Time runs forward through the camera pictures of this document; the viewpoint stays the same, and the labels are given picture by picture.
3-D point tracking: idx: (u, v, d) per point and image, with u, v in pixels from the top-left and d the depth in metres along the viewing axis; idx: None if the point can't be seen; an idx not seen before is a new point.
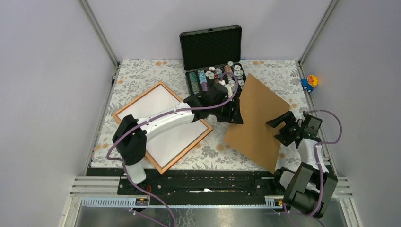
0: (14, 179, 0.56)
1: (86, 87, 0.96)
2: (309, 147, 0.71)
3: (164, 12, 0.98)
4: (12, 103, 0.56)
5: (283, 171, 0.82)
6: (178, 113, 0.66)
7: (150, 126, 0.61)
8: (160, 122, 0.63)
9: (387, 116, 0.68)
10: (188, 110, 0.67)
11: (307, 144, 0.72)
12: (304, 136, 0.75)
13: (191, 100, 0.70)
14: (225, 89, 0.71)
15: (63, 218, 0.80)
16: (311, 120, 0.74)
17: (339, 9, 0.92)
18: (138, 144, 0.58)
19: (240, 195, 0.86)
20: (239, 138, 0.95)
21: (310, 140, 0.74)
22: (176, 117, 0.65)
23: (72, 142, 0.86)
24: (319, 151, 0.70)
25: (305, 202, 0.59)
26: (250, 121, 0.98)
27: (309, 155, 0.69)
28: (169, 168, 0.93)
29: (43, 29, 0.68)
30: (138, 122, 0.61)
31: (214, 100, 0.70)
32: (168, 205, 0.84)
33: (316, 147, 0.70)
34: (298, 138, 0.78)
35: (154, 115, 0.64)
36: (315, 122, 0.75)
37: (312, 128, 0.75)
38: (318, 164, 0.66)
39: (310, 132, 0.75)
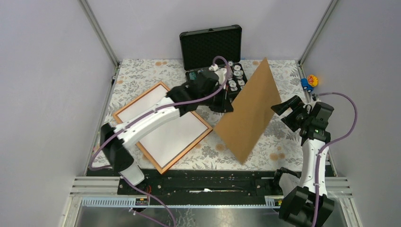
0: (14, 179, 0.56)
1: (86, 87, 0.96)
2: (312, 154, 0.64)
3: (163, 12, 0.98)
4: (13, 102, 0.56)
5: (283, 173, 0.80)
6: (159, 112, 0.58)
7: (127, 135, 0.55)
8: (139, 126, 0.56)
9: (387, 116, 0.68)
10: (170, 107, 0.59)
11: (310, 149, 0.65)
12: (309, 136, 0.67)
13: (174, 95, 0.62)
14: (214, 75, 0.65)
15: (63, 218, 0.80)
16: (321, 111, 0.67)
17: (339, 9, 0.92)
18: (119, 153, 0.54)
19: (240, 195, 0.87)
20: (231, 128, 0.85)
21: (316, 139, 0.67)
22: (157, 117, 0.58)
23: (72, 142, 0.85)
24: (321, 161, 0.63)
25: (299, 220, 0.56)
26: (244, 112, 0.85)
27: (309, 172, 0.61)
28: (169, 168, 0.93)
29: (44, 29, 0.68)
30: (115, 130, 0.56)
31: (203, 89, 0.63)
32: (167, 205, 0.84)
33: (320, 155, 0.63)
34: (302, 133, 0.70)
35: (133, 119, 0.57)
36: (324, 114, 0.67)
37: (321, 120, 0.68)
38: (316, 186, 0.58)
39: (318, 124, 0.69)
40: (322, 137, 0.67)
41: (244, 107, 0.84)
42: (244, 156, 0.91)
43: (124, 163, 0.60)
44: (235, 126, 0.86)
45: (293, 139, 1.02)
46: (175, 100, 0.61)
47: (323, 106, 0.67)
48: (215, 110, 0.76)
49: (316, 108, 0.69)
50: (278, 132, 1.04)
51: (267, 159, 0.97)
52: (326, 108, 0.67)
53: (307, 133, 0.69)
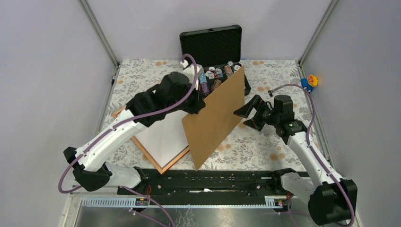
0: (14, 179, 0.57)
1: (86, 87, 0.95)
2: (305, 149, 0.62)
3: (163, 12, 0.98)
4: (13, 102, 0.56)
5: (280, 177, 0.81)
6: (118, 129, 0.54)
7: (88, 159, 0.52)
8: (98, 148, 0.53)
9: (388, 116, 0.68)
10: (129, 122, 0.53)
11: (300, 144, 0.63)
12: (291, 133, 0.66)
13: (135, 104, 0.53)
14: (184, 77, 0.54)
15: (63, 218, 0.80)
16: (285, 106, 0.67)
17: (339, 8, 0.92)
18: (83, 178, 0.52)
19: (241, 195, 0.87)
20: (196, 131, 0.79)
21: (297, 133, 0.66)
22: (117, 135, 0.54)
23: (72, 142, 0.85)
24: (317, 150, 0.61)
25: (337, 215, 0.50)
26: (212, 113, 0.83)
27: (316, 165, 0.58)
28: (169, 168, 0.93)
29: (43, 28, 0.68)
30: (76, 154, 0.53)
31: (169, 94, 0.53)
32: (162, 205, 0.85)
33: (311, 145, 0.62)
34: (282, 133, 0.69)
35: (91, 141, 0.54)
36: (288, 107, 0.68)
37: (289, 112, 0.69)
38: (331, 174, 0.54)
39: (288, 117, 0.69)
40: (298, 128, 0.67)
41: (209, 113, 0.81)
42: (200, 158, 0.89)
43: (100, 181, 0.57)
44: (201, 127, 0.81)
45: None
46: (136, 111, 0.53)
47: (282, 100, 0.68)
48: (190, 111, 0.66)
49: (278, 104, 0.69)
50: None
51: (267, 159, 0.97)
52: (286, 100, 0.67)
53: (285, 130, 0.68)
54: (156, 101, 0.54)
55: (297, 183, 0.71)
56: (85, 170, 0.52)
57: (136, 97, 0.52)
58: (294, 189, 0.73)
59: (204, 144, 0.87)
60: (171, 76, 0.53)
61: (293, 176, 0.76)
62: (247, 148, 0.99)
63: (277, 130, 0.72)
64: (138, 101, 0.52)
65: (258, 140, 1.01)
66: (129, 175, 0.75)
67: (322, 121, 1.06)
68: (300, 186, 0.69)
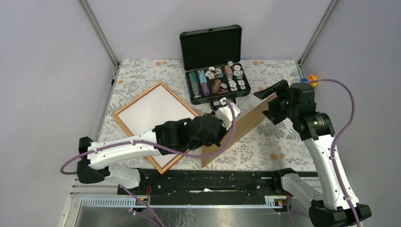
0: (14, 178, 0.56)
1: (86, 87, 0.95)
2: (327, 161, 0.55)
3: (163, 12, 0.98)
4: (13, 101, 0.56)
5: (281, 177, 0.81)
6: (136, 145, 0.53)
7: (97, 157, 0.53)
8: (110, 153, 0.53)
9: (388, 116, 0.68)
10: (149, 145, 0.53)
11: (321, 153, 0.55)
12: (314, 136, 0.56)
13: (161, 131, 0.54)
14: (215, 122, 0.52)
15: (63, 218, 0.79)
16: (305, 95, 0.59)
17: (339, 9, 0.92)
18: (83, 172, 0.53)
19: (240, 195, 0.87)
20: None
21: (321, 135, 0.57)
22: (133, 151, 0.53)
23: (72, 142, 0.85)
24: (338, 164, 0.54)
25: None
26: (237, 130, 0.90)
27: (334, 185, 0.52)
28: (169, 168, 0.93)
29: (44, 28, 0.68)
30: (91, 147, 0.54)
31: (195, 135, 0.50)
32: (150, 205, 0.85)
33: (335, 158, 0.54)
34: (302, 129, 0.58)
35: (108, 142, 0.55)
36: (309, 96, 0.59)
37: (309, 103, 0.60)
38: (348, 200, 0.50)
39: (307, 110, 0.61)
40: (322, 127, 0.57)
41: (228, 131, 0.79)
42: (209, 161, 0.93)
43: (94, 178, 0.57)
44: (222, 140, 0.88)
45: (293, 139, 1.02)
46: (161, 141, 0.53)
47: (303, 89, 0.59)
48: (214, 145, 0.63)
49: (296, 93, 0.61)
50: (278, 132, 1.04)
51: (267, 159, 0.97)
52: (305, 88, 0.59)
53: (307, 126, 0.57)
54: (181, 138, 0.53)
55: (298, 186, 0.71)
56: (91, 166, 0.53)
57: (165, 126, 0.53)
58: (294, 191, 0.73)
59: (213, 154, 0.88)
60: (202, 119, 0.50)
61: (293, 178, 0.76)
62: (248, 148, 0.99)
63: (296, 127, 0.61)
64: (164, 132, 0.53)
65: (258, 140, 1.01)
66: (130, 177, 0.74)
67: None
68: (301, 188, 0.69)
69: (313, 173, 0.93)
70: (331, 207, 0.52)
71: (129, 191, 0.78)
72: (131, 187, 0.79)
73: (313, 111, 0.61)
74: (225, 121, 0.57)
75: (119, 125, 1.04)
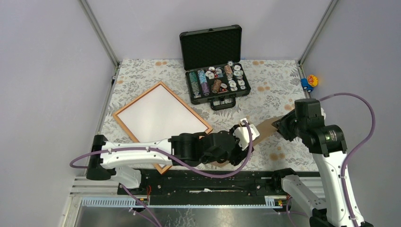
0: (14, 178, 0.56)
1: (86, 87, 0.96)
2: (336, 179, 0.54)
3: (163, 12, 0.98)
4: (12, 101, 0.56)
5: (282, 178, 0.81)
6: (151, 152, 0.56)
7: (110, 157, 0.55)
8: (124, 156, 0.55)
9: (388, 116, 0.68)
10: (163, 155, 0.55)
11: (331, 171, 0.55)
12: (325, 153, 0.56)
13: (178, 142, 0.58)
14: (229, 143, 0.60)
15: (63, 218, 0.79)
16: (311, 108, 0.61)
17: (339, 9, 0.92)
18: (94, 170, 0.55)
19: (240, 195, 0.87)
20: None
21: (331, 152, 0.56)
22: (146, 157, 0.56)
23: (72, 142, 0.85)
24: (347, 183, 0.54)
25: None
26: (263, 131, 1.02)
27: (341, 204, 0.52)
28: (169, 168, 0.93)
29: (44, 29, 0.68)
30: (105, 145, 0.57)
31: (209, 151, 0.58)
32: (148, 205, 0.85)
33: (344, 176, 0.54)
34: (313, 142, 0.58)
35: (124, 144, 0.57)
36: (315, 109, 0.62)
37: (316, 116, 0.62)
38: (353, 220, 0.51)
39: (315, 122, 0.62)
40: (334, 142, 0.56)
41: None
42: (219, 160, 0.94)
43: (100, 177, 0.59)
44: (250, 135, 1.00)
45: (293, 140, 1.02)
46: (175, 152, 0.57)
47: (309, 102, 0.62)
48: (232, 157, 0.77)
49: (302, 108, 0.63)
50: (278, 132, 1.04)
51: (267, 159, 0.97)
52: (310, 101, 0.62)
53: (318, 139, 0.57)
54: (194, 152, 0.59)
55: (298, 189, 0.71)
56: (102, 164, 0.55)
57: (182, 138, 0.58)
58: (294, 194, 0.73)
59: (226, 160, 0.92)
60: (219, 138, 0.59)
61: (293, 182, 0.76)
62: None
63: (307, 142, 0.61)
64: (178, 144, 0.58)
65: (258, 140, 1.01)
66: (133, 180, 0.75)
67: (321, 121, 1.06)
68: (301, 193, 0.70)
69: (313, 173, 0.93)
70: (334, 224, 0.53)
71: (128, 191, 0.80)
72: (130, 188, 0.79)
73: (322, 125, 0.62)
74: (242, 140, 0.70)
75: (119, 125, 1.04)
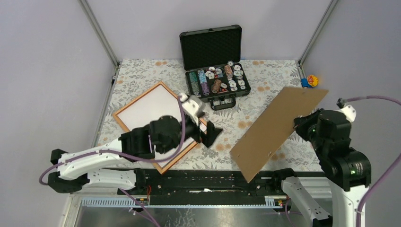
0: (14, 178, 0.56)
1: (86, 87, 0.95)
2: (350, 214, 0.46)
3: (163, 12, 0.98)
4: (13, 101, 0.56)
5: (282, 180, 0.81)
6: (103, 155, 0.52)
7: (65, 169, 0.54)
8: (78, 164, 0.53)
9: (388, 116, 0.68)
10: (114, 153, 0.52)
11: (347, 205, 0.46)
12: (344, 187, 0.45)
13: (128, 138, 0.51)
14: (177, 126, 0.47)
15: (63, 218, 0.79)
16: (340, 130, 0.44)
17: (339, 9, 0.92)
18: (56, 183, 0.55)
19: (240, 195, 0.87)
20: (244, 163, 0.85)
21: (352, 186, 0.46)
22: (100, 160, 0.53)
23: (72, 142, 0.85)
24: (363, 219, 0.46)
25: None
26: (289, 104, 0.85)
27: None
28: (169, 168, 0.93)
29: (44, 28, 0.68)
30: (59, 160, 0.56)
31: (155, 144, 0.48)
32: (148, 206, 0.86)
33: (361, 212, 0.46)
34: (335, 172, 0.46)
35: (78, 153, 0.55)
36: (344, 131, 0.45)
37: (343, 139, 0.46)
38: None
39: (339, 147, 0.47)
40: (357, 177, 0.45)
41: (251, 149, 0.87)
42: (238, 148, 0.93)
43: (71, 188, 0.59)
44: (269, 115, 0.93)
45: (293, 139, 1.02)
46: (126, 148, 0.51)
47: (338, 122, 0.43)
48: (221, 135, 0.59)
49: (327, 127, 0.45)
50: None
51: None
52: (339, 122, 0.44)
53: (340, 171, 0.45)
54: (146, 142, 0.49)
55: (300, 196, 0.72)
56: (60, 178, 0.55)
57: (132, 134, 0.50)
58: (294, 198, 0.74)
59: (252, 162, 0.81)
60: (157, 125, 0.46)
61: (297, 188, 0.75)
62: None
63: (324, 167, 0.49)
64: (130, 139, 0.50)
65: None
66: (123, 182, 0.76)
67: None
68: (303, 201, 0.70)
69: (312, 173, 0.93)
70: None
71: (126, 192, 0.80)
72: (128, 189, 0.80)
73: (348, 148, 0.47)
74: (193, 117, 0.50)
75: (119, 125, 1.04)
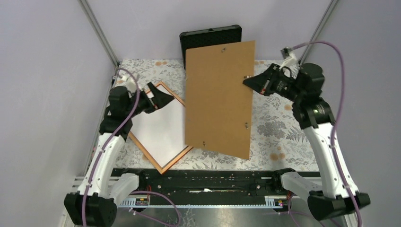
0: (14, 178, 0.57)
1: (86, 88, 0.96)
2: (326, 149, 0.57)
3: (163, 13, 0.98)
4: (13, 101, 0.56)
5: (280, 176, 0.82)
6: (107, 148, 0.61)
7: (95, 185, 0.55)
8: (99, 172, 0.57)
9: (389, 115, 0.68)
10: (112, 138, 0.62)
11: (321, 143, 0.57)
12: (313, 125, 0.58)
13: (105, 126, 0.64)
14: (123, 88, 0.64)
15: (63, 218, 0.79)
16: (314, 83, 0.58)
17: (339, 8, 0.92)
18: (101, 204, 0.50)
19: (240, 194, 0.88)
20: (220, 140, 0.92)
21: (320, 124, 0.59)
22: (109, 152, 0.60)
23: (72, 142, 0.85)
24: (338, 152, 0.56)
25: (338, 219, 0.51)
26: (212, 65, 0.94)
27: (334, 173, 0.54)
28: (169, 168, 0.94)
29: (44, 29, 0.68)
30: (80, 193, 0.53)
31: (122, 108, 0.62)
32: (149, 205, 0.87)
33: (334, 146, 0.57)
34: (302, 118, 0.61)
35: (88, 173, 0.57)
36: (316, 86, 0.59)
37: (316, 92, 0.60)
38: (347, 188, 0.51)
39: (311, 98, 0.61)
40: (321, 116, 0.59)
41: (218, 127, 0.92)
42: (195, 132, 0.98)
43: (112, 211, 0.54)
44: (200, 87, 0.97)
45: (293, 139, 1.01)
46: (111, 131, 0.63)
47: (314, 76, 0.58)
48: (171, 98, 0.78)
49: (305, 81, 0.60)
50: (278, 132, 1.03)
51: (267, 159, 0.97)
52: (316, 76, 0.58)
53: (307, 116, 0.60)
54: (116, 115, 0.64)
55: (298, 180, 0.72)
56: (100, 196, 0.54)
57: (103, 123, 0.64)
58: (292, 185, 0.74)
59: (230, 139, 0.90)
60: (113, 94, 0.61)
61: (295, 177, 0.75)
62: None
63: (296, 116, 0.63)
64: (107, 125, 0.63)
65: (258, 140, 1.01)
66: (130, 181, 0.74)
67: None
68: (300, 182, 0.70)
69: (313, 173, 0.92)
70: (329, 194, 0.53)
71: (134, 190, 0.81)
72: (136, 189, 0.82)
73: (316, 99, 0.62)
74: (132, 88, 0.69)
75: None
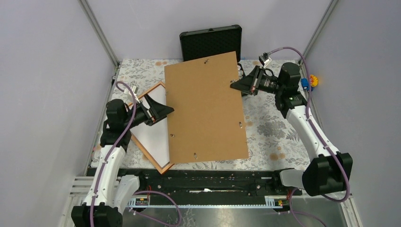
0: (14, 178, 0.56)
1: (86, 88, 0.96)
2: (304, 121, 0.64)
3: (163, 12, 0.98)
4: (13, 101, 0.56)
5: (280, 173, 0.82)
6: (109, 160, 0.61)
7: (102, 195, 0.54)
8: (104, 182, 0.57)
9: (389, 115, 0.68)
10: (114, 150, 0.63)
11: (299, 117, 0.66)
12: (290, 107, 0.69)
13: (105, 139, 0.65)
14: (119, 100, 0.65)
15: (63, 218, 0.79)
16: (292, 79, 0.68)
17: (339, 8, 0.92)
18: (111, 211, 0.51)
19: (240, 195, 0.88)
20: (213, 146, 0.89)
21: (296, 106, 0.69)
22: (112, 164, 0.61)
23: (73, 142, 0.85)
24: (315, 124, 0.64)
25: (330, 186, 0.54)
26: (193, 75, 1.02)
27: (314, 138, 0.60)
28: (169, 168, 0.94)
29: (44, 28, 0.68)
30: (87, 204, 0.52)
31: (120, 120, 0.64)
32: (149, 205, 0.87)
33: (310, 118, 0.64)
34: (281, 107, 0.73)
35: (92, 185, 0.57)
36: (295, 81, 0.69)
37: (294, 87, 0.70)
38: (327, 148, 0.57)
39: (291, 91, 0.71)
40: (298, 103, 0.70)
41: (211, 132, 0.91)
42: (181, 140, 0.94)
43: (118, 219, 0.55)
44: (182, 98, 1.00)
45: (293, 139, 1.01)
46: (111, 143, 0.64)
47: (292, 73, 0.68)
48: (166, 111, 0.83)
49: (285, 76, 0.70)
50: (278, 132, 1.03)
51: (267, 159, 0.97)
52: (294, 73, 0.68)
53: (284, 104, 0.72)
54: (114, 128, 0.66)
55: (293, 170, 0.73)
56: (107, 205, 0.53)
57: (103, 136, 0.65)
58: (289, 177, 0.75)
59: (226, 142, 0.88)
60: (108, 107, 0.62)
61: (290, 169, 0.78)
62: None
63: (277, 105, 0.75)
64: (107, 137, 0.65)
65: (258, 140, 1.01)
66: (131, 184, 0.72)
67: (322, 121, 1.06)
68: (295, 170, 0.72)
69: None
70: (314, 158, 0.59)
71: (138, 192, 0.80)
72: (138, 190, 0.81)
73: (295, 92, 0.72)
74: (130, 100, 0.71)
75: None
